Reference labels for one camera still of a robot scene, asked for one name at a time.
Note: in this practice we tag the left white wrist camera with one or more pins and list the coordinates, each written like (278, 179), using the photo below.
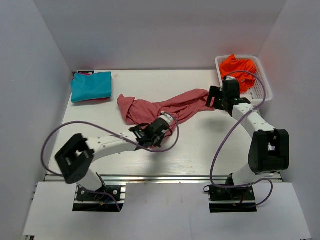
(167, 118)

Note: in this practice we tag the aluminium table rail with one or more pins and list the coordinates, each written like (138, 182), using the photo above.
(179, 178)

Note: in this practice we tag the white plastic basket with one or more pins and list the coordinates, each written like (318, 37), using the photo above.
(255, 94)

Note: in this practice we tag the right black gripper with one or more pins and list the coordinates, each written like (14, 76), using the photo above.
(215, 92)

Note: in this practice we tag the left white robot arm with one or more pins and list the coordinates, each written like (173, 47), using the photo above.
(74, 159)

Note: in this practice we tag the orange t-shirt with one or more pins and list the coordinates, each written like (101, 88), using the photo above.
(236, 67)

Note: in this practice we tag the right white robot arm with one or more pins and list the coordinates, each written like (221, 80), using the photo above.
(269, 150)

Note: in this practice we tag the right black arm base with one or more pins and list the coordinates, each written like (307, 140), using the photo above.
(231, 200)

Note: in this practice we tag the folded teal t-shirt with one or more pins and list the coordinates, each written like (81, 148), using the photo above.
(94, 86)

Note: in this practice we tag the folded magenta t-shirt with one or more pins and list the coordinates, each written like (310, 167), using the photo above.
(86, 72)

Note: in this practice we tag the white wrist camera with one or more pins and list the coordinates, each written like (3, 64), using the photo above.
(227, 78)
(167, 118)

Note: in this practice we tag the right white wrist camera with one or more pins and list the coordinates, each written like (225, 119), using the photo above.
(227, 78)

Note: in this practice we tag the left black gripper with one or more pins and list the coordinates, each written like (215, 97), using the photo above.
(158, 143)

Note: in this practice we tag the dusty red t-shirt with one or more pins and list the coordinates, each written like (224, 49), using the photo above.
(183, 107)

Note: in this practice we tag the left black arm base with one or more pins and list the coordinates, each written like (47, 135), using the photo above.
(112, 202)

